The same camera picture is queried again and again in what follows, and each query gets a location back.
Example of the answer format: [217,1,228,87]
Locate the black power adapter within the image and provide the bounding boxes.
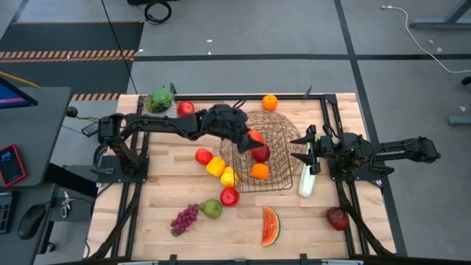
[80,121,99,138]

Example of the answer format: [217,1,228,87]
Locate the silver carabiner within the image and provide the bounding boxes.
[60,190,73,219]

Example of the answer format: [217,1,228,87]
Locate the green succulent in white pot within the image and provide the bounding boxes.
[143,87,177,119]

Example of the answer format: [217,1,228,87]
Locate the dark red pomegranate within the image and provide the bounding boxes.
[252,144,272,164]

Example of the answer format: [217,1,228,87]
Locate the computer monitor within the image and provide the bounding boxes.
[0,76,39,110]

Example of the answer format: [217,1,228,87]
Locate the peach apple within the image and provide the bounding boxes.
[248,129,266,145]

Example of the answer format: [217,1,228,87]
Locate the black computer mouse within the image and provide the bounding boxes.
[17,203,48,241]

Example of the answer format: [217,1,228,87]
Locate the round woven placemat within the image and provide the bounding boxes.
[219,109,304,185]

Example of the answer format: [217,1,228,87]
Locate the purple grape bunch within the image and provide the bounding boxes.
[169,203,200,237]

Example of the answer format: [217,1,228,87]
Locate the red smartphone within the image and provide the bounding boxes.
[0,144,29,188]

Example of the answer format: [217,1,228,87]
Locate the watermelon slice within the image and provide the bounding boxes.
[261,205,282,248]

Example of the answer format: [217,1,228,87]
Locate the yellow cable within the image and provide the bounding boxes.
[0,71,40,88]

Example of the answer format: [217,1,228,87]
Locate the long thin black cable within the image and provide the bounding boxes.
[100,0,139,95]

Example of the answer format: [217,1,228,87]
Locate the yellow lemon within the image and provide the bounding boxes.
[219,166,240,188]

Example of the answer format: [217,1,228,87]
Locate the green pear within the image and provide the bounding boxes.
[198,199,224,219]

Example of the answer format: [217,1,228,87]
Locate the grey desk leg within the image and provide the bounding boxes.
[409,0,471,29]

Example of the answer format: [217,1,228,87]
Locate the red-orange apple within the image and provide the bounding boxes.
[194,147,214,166]

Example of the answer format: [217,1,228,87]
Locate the dark grey side desk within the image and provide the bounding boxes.
[0,86,73,265]

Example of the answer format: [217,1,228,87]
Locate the black aluminium table frame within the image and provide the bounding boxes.
[88,93,397,265]

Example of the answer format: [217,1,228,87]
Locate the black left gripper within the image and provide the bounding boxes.
[216,104,264,154]

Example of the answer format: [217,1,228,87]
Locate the red apple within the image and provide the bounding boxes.
[177,101,195,119]
[219,186,241,208]

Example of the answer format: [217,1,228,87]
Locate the black hazard-striped floor mat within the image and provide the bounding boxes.
[0,21,145,102]

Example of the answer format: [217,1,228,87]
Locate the white bottle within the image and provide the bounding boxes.
[297,141,318,198]

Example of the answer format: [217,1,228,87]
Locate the white cable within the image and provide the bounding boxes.
[381,4,471,74]

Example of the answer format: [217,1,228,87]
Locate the orange fruit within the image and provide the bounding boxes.
[262,94,279,112]
[250,163,271,181]

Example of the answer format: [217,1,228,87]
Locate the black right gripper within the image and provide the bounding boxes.
[289,124,334,177]

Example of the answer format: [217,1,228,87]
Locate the coiled black cable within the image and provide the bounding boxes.
[144,1,173,26]

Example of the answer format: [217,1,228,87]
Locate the yellow bell pepper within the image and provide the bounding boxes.
[205,156,227,178]

